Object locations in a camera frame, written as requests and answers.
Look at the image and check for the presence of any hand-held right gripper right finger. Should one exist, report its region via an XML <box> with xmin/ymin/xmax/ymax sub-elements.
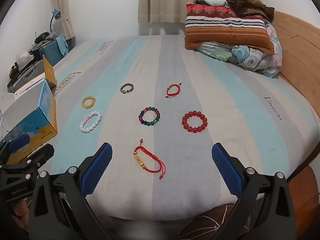
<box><xmin>211</xmin><ymin>142</ymin><xmax>297</xmax><ymax>240</ymax></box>

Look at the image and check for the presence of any brown bead bracelet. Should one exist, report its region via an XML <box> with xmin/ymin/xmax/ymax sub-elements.
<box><xmin>120</xmin><ymin>83</ymin><xmax>134</xmax><ymax>94</ymax></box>

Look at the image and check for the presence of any grey suitcase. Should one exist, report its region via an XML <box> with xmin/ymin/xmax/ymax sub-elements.
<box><xmin>7</xmin><ymin>59</ymin><xmax>46</xmax><ymax>93</ymax></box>

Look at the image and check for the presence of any blue and yellow cardboard box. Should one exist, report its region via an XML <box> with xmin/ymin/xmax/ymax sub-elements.
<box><xmin>0</xmin><ymin>54</ymin><xmax>58</xmax><ymax>167</ymax></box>

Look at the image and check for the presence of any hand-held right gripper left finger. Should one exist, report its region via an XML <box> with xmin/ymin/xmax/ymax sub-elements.
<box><xmin>28</xmin><ymin>142</ymin><xmax>113</xmax><ymax>240</ymax></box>

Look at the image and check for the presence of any red bead bracelet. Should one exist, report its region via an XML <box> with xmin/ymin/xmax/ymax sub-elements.
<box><xmin>182</xmin><ymin>110</ymin><xmax>208</xmax><ymax>133</ymax></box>

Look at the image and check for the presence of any teal cloth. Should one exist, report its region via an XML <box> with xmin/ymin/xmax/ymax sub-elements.
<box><xmin>55</xmin><ymin>35</ymin><xmax>70</xmax><ymax>55</ymax></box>

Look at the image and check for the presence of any black bag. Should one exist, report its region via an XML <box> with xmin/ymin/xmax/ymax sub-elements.
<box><xmin>34</xmin><ymin>31</ymin><xmax>52</xmax><ymax>43</ymax></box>

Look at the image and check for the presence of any beige side curtain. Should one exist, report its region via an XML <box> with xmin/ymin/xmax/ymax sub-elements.
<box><xmin>52</xmin><ymin>0</ymin><xmax>76</xmax><ymax>41</ymax></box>

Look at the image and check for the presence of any grey pillow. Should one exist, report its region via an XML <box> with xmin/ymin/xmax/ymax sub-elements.
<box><xmin>196</xmin><ymin>0</ymin><xmax>229</xmax><ymax>7</ymax></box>

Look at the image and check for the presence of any teal suitcase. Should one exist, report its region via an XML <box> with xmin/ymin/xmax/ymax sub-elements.
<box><xmin>39</xmin><ymin>35</ymin><xmax>76</xmax><ymax>67</ymax></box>

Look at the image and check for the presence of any brown patterned cloth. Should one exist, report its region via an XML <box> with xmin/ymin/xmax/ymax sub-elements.
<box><xmin>175</xmin><ymin>202</ymin><xmax>241</xmax><ymax>240</ymax></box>

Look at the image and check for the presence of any floral quilt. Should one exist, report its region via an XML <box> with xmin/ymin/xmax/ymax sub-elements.
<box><xmin>195</xmin><ymin>20</ymin><xmax>283</xmax><ymax>78</ymax></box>

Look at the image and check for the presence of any small red cord bracelet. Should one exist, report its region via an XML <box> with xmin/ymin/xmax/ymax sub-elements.
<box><xmin>165</xmin><ymin>82</ymin><xmax>182</xmax><ymax>98</ymax></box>

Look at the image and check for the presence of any striped pillow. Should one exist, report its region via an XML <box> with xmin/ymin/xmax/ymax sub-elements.
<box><xmin>184</xmin><ymin>2</ymin><xmax>275</xmax><ymax>55</ymax></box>

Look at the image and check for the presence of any yellow bead bracelet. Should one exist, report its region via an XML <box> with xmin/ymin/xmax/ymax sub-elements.
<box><xmin>81</xmin><ymin>96</ymin><xmax>96</xmax><ymax>109</ymax></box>

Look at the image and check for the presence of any white plastic bag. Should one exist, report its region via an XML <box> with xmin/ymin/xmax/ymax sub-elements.
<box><xmin>15</xmin><ymin>49</ymin><xmax>34</xmax><ymax>64</ymax></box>

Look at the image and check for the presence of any blue desk lamp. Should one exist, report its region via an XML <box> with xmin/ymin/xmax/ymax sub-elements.
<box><xmin>49</xmin><ymin>9</ymin><xmax>61</xmax><ymax>33</ymax></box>

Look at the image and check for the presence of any person's left hand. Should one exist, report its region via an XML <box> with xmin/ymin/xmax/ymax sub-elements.
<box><xmin>9</xmin><ymin>198</ymin><xmax>31</xmax><ymax>233</ymax></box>

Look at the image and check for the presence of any red cord bracelet gold charm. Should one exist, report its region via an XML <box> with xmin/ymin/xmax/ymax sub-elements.
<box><xmin>133</xmin><ymin>138</ymin><xmax>166</xmax><ymax>180</ymax></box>

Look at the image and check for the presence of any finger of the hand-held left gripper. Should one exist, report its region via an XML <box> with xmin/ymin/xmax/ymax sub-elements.
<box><xmin>15</xmin><ymin>144</ymin><xmax>55</xmax><ymax>174</ymax></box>
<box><xmin>0</xmin><ymin>134</ymin><xmax>30</xmax><ymax>166</ymax></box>

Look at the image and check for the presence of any striped bed sheet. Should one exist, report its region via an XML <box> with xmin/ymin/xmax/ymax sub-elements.
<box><xmin>50</xmin><ymin>34</ymin><xmax>316</xmax><ymax>221</ymax></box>

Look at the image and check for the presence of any multicolour glass bead bracelet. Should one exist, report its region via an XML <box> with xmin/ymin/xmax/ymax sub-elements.
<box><xmin>139</xmin><ymin>106</ymin><xmax>161</xmax><ymax>127</ymax></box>

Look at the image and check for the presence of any wooden bed frame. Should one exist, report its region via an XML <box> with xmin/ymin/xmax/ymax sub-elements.
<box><xmin>271</xmin><ymin>10</ymin><xmax>320</xmax><ymax>198</ymax></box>

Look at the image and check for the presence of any white and pink bead bracelet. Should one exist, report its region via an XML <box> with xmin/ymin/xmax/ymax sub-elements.
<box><xmin>79</xmin><ymin>111</ymin><xmax>102</xmax><ymax>133</ymax></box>

